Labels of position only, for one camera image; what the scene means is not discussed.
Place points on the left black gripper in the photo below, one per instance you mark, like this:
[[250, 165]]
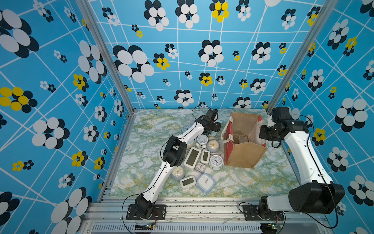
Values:
[[217, 126]]

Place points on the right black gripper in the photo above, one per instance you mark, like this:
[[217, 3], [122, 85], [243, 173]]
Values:
[[262, 133]]

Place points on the blue mirror clock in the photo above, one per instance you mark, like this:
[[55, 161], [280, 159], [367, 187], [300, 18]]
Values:
[[242, 139]]

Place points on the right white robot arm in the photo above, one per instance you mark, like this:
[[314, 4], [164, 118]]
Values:
[[317, 193]]

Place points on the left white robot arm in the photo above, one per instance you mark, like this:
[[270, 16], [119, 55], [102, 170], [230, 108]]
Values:
[[173, 156]]

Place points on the white bell alarm clock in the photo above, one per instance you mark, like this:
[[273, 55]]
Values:
[[201, 141]]

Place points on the blue twin-bell alarm clock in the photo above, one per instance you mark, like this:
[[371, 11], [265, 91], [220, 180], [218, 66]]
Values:
[[185, 127]]

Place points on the grey round beige-face clock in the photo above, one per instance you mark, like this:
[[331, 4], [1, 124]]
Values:
[[213, 146]]

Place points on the small white digital clock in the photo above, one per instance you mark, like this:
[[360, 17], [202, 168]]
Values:
[[205, 157]]

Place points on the large white digital clock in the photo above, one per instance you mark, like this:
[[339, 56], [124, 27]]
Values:
[[192, 158]]

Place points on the white twin-bell alarm clock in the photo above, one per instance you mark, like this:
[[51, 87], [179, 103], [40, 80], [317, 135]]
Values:
[[216, 162]]

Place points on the small clear square clock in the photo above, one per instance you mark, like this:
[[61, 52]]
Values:
[[200, 167]]

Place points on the light blue square alarm clock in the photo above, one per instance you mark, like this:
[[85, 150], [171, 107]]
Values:
[[205, 183]]

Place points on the lowest white digital clock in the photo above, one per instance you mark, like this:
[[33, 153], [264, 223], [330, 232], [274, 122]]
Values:
[[188, 182]]

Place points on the right green circuit board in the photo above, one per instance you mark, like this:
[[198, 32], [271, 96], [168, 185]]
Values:
[[269, 228]]

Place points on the green circuit board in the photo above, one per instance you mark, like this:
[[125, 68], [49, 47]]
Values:
[[145, 227], [269, 228]]

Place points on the grey round clock wire handle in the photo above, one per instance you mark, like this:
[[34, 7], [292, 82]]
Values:
[[178, 173]]

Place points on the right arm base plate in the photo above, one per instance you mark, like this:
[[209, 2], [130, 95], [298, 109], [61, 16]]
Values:
[[253, 213]]

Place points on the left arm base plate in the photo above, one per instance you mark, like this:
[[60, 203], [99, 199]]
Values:
[[154, 212]]

